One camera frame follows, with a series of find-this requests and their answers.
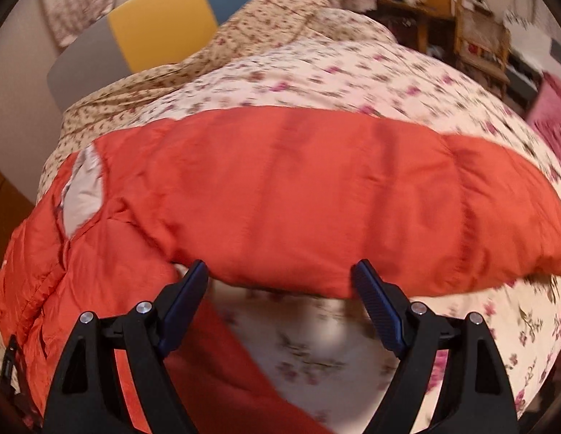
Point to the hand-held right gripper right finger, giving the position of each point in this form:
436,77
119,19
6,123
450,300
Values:
375,294

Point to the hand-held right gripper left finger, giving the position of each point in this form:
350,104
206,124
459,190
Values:
190,287

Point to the orange down jacket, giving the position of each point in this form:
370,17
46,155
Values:
285,190

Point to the wooden wardrobe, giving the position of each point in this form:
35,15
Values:
9,217

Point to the pink-flowered cream quilt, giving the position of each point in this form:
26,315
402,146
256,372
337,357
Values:
334,77

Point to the pink cloth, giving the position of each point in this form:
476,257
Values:
554,113

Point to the dark low cabinet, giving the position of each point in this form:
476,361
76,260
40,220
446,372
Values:
524,79

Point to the grey yellow blue headboard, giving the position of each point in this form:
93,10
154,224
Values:
158,22

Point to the wooden desk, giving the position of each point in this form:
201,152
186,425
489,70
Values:
416,18

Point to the small-flowered beige bedspread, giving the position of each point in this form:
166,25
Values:
271,13

